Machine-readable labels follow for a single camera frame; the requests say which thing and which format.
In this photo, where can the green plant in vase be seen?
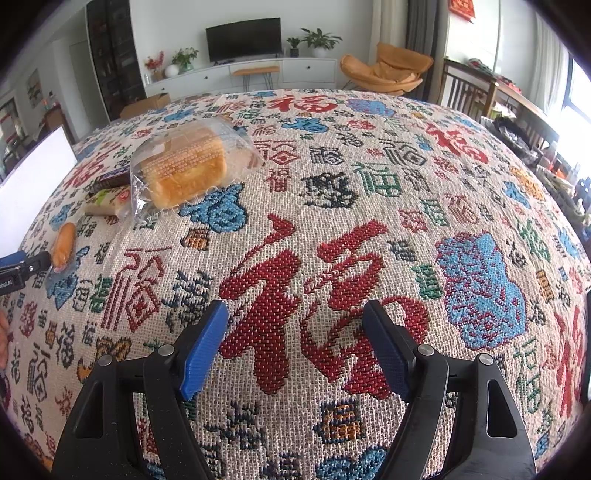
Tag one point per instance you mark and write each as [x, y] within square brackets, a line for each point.
[185, 57]

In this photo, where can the orange sausage clear wrapper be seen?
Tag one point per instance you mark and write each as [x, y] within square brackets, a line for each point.
[63, 244]

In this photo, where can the large potted green plant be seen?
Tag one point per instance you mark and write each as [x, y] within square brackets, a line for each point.
[321, 40]

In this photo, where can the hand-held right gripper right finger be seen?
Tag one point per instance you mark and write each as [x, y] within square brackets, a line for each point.
[392, 355]

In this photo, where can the red flowers in vase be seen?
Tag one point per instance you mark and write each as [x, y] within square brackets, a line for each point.
[154, 64]

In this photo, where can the dark wooden table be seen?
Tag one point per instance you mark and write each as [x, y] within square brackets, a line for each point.
[531, 110]

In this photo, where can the bread in clear packet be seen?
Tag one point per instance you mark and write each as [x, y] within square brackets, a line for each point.
[184, 170]

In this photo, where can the black television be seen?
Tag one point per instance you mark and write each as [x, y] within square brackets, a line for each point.
[244, 39]

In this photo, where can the black display cabinet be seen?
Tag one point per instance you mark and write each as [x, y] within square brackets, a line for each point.
[115, 60]

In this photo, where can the framed wall picture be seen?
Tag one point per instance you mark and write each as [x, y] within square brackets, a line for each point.
[34, 88]

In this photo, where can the printed woven blanket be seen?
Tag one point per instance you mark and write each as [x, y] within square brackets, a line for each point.
[323, 207]

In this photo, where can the dark crumpled bag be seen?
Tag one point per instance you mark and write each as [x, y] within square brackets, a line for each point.
[508, 136]

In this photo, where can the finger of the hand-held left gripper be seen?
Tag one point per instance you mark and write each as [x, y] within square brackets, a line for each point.
[34, 264]

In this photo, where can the red wall decoration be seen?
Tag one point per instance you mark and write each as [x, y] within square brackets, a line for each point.
[462, 7]

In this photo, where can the orange lounge chair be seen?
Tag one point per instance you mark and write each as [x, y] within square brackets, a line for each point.
[390, 69]

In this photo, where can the dark brown snack packet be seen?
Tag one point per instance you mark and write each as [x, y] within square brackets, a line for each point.
[108, 180]

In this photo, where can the white television cabinet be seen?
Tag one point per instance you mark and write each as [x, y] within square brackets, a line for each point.
[304, 71]

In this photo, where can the white flat panel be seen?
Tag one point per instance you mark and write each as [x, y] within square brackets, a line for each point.
[32, 180]

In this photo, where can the cardboard box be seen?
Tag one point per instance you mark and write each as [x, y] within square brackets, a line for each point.
[145, 105]

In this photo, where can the window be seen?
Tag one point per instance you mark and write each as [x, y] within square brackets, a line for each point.
[577, 92]

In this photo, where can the small potted green plant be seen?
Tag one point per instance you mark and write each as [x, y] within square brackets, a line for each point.
[294, 46]

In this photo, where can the beige green snack packet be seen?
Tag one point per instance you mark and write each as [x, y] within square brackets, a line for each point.
[104, 201]

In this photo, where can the white pole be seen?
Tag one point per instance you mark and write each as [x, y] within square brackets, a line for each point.
[498, 32]

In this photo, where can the round white vase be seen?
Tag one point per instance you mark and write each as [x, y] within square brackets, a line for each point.
[171, 70]

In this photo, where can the dark wooden chair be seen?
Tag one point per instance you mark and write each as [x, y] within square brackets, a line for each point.
[466, 87]

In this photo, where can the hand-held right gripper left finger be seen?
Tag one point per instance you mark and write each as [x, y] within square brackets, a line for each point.
[203, 350]

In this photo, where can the grey curtain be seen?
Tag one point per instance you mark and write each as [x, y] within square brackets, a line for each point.
[427, 46]

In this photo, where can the wooden stool hairpin legs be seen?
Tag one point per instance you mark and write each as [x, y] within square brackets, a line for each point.
[255, 70]

